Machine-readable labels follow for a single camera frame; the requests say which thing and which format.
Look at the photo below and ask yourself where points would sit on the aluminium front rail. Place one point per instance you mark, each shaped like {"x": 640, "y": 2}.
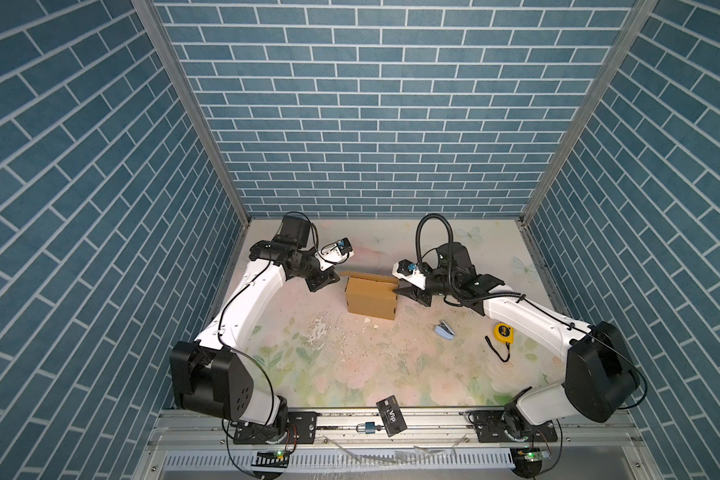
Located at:
{"x": 426, "y": 427}

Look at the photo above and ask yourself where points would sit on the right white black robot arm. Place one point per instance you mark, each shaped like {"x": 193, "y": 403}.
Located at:
{"x": 599, "y": 373}

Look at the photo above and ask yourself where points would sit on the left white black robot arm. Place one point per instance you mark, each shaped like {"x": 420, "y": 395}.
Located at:
{"x": 211, "y": 374}

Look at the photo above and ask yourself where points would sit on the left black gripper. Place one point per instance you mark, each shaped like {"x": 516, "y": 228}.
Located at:
{"x": 322, "y": 279}

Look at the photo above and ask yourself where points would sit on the light blue stapler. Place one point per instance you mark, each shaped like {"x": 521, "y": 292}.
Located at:
{"x": 444, "y": 331}

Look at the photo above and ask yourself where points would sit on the white perforated cable duct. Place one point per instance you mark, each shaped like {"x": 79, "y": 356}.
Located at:
{"x": 337, "y": 461}

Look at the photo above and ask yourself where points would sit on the yellow tape measure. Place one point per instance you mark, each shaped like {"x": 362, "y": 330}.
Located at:
{"x": 504, "y": 335}

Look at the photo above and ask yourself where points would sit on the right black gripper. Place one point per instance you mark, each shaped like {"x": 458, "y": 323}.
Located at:
{"x": 412, "y": 292}

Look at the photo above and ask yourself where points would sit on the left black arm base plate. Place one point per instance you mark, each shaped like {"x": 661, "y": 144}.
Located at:
{"x": 301, "y": 425}

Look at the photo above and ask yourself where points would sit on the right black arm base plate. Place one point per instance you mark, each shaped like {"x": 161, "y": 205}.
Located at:
{"x": 498, "y": 425}

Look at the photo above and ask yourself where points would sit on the small blue connector on rail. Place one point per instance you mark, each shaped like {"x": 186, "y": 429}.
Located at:
{"x": 367, "y": 427}

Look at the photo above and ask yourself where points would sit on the brown cardboard box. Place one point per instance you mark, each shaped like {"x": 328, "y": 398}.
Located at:
{"x": 371, "y": 295}

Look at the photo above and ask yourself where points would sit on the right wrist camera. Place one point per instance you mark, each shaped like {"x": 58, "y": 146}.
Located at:
{"x": 409, "y": 272}

